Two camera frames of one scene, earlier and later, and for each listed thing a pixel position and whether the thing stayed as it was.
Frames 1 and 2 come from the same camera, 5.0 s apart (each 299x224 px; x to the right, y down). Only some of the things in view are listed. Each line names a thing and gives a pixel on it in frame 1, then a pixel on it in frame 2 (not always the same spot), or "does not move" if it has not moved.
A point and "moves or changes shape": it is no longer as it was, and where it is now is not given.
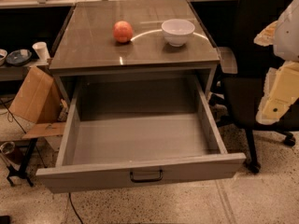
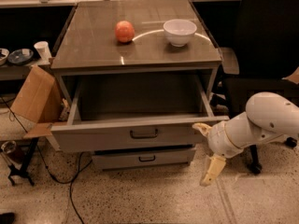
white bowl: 177,31 does not move
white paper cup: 41,50 does not move
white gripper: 288,36 -> 219,139
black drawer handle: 147,179 -> 142,136
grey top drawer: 137,132 moves or changes shape
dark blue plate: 19,57 does not move
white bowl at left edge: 3,57 does not move
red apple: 122,32 does not move
